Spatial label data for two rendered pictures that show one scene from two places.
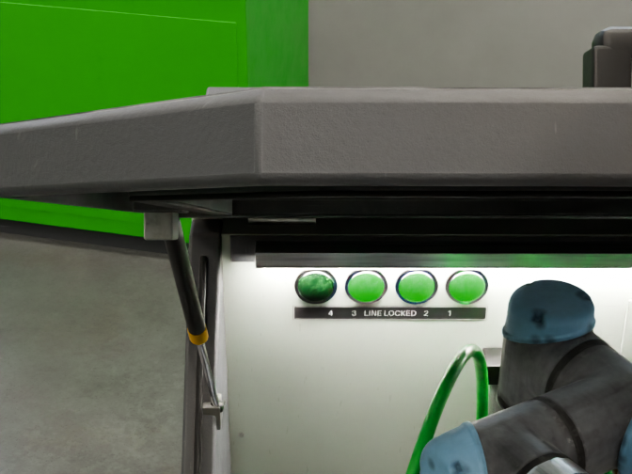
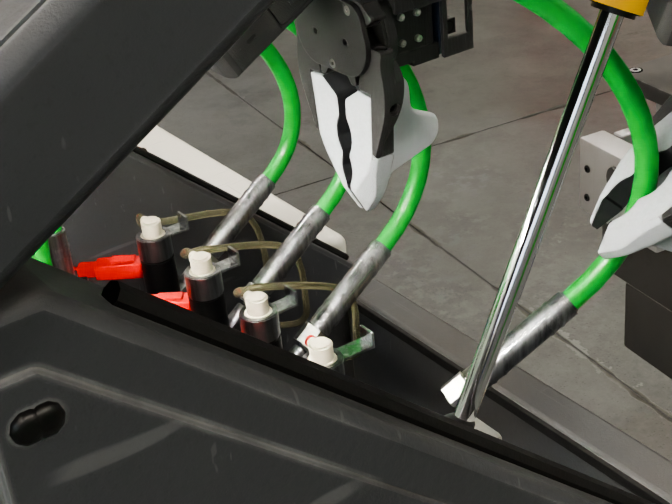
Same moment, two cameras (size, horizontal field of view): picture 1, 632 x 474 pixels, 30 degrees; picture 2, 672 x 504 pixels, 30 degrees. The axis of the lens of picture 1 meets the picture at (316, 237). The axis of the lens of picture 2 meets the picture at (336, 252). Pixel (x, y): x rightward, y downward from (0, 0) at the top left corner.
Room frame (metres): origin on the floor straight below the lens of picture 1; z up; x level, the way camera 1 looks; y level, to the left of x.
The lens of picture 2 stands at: (1.26, 0.39, 1.59)
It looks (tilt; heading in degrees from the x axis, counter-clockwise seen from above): 29 degrees down; 238
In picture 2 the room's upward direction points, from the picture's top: 6 degrees counter-clockwise
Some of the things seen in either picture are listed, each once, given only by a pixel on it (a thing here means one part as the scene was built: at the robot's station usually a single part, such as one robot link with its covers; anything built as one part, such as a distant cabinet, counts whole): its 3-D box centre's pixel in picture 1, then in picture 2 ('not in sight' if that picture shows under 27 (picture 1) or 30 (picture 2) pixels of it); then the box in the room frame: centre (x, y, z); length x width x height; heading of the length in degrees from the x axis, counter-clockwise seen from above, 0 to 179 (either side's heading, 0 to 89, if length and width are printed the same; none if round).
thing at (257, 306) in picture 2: not in sight; (257, 312); (0.91, -0.28, 1.12); 0.02 x 0.02 x 0.03
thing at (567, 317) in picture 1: (547, 350); not in sight; (0.84, -0.20, 1.53); 0.09 x 0.08 x 0.11; 30
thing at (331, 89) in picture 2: not in sight; (368, 127); (0.84, -0.22, 1.27); 0.06 x 0.03 x 0.09; 0
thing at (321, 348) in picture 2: not in sight; (320, 358); (0.91, -0.20, 1.12); 0.02 x 0.02 x 0.03
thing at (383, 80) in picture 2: not in sight; (370, 84); (0.87, -0.18, 1.31); 0.05 x 0.02 x 0.09; 90
